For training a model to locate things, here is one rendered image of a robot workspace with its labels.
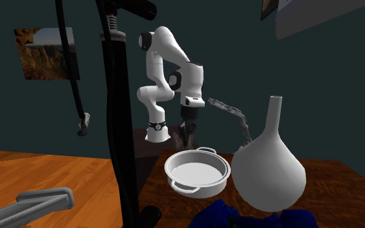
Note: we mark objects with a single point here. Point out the canyon landscape wall picture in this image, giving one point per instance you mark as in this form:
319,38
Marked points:
43,55

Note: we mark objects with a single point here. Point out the grey twisted branch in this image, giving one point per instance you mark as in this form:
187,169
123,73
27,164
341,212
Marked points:
237,114

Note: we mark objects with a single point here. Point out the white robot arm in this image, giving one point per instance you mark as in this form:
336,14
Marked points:
160,41

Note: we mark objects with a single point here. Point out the dark blue crumpled cloth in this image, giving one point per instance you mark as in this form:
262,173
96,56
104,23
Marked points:
213,216

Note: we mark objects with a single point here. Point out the dark robot stand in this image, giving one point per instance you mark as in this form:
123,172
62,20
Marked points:
147,150

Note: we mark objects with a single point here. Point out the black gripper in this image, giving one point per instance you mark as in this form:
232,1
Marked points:
189,113

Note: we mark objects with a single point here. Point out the grey angular bar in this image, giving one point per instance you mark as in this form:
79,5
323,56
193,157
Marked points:
40,202

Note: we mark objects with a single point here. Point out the white long-necked vase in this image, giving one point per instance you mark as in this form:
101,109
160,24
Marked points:
267,173

